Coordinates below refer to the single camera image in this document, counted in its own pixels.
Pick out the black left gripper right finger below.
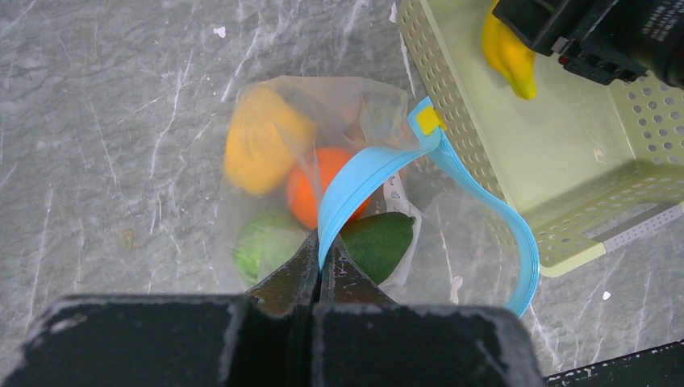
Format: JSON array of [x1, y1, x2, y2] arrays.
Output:
[[312, 239, 545, 386]]

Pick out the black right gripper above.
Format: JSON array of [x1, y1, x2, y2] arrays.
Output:
[[493, 0, 683, 89]]

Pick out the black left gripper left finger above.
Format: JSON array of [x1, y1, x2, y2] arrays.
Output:
[[4, 233, 319, 386]]

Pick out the green bumpy fruit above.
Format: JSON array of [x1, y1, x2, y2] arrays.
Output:
[[232, 209, 308, 285]]

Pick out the dark green avocado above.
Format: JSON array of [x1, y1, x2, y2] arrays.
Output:
[[340, 212, 415, 285]]

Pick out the yellow banana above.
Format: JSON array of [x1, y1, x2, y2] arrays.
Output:
[[482, 1, 538, 100]]

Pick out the pale yellow plastic basket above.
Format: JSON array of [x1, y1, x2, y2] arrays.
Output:
[[397, 1, 683, 277]]

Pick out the orange tangerine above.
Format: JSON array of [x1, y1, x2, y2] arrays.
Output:
[[286, 148, 352, 229]]

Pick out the clear zip bag blue zipper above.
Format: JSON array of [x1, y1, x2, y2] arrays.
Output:
[[220, 76, 540, 315]]

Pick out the yellow bell pepper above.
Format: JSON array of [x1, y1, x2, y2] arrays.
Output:
[[223, 84, 318, 196]]

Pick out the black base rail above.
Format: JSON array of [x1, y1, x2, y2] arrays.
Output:
[[545, 340, 683, 387]]

